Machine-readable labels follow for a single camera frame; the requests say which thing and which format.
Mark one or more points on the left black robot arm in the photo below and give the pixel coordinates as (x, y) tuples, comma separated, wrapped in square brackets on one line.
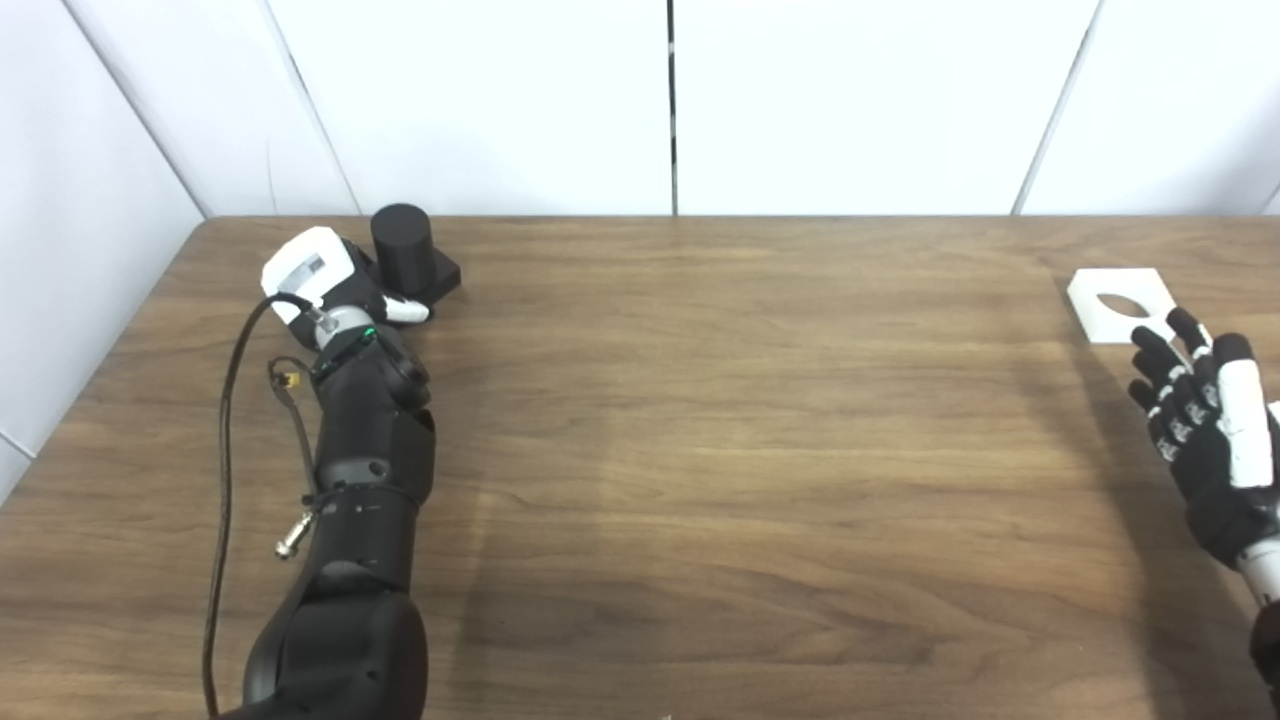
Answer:
[(365, 520)]

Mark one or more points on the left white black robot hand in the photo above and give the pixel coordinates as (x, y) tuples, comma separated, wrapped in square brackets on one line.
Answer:
[(305, 262)]

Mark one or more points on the black cylindrical peg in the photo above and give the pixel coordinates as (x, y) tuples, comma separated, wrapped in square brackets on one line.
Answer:
[(402, 250)]

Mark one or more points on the silver plug on left arm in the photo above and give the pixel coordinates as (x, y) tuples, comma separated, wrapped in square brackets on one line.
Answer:
[(293, 540)]

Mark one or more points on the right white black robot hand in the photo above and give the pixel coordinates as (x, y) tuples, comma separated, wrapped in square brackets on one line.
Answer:
[(1215, 470)]

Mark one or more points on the white square piece with hole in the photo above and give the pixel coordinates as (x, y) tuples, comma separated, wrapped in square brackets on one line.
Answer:
[(1092, 315)]

